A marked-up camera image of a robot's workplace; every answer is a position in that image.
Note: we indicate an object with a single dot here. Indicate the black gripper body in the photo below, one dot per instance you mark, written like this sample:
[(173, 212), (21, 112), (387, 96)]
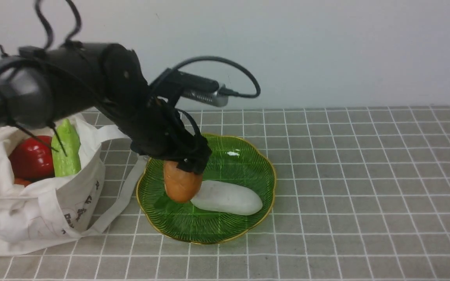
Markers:
[(156, 129)]

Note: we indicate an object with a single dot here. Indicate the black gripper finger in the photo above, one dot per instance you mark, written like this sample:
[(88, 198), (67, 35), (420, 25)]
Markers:
[(194, 159)]

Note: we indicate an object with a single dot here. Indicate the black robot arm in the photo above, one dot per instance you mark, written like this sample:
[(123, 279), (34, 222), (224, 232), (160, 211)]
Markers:
[(40, 87)]

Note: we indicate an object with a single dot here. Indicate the white canvas tote bag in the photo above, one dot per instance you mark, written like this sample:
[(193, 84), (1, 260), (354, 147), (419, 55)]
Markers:
[(58, 210)]

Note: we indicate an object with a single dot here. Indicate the green glass plate gold rim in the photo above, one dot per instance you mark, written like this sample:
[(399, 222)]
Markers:
[(234, 160)]

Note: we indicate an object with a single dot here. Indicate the white radish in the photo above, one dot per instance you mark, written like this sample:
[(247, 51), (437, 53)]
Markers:
[(217, 196)]

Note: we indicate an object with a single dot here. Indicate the green cucumber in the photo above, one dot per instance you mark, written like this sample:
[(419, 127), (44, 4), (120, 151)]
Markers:
[(65, 153)]

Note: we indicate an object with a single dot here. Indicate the red bell pepper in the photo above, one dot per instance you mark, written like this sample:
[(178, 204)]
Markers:
[(32, 159)]

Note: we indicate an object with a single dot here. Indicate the grey checked tablecloth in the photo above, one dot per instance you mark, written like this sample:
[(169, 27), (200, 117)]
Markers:
[(362, 194)]

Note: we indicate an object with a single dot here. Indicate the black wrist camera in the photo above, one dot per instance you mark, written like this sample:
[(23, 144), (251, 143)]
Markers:
[(174, 85)]

